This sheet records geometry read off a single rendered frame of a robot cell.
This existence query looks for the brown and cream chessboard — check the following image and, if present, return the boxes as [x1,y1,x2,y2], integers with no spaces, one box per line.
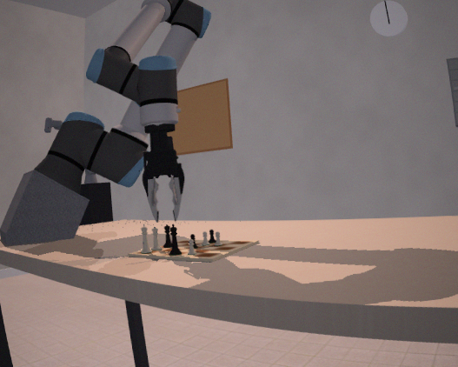
[128,240,259,262]

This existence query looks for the white pawn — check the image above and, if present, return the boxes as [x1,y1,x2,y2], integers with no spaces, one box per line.
[188,239,196,255]
[202,231,209,245]
[215,231,222,246]

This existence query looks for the white king chess piece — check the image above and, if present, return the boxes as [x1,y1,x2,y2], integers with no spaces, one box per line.
[141,225,152,253]

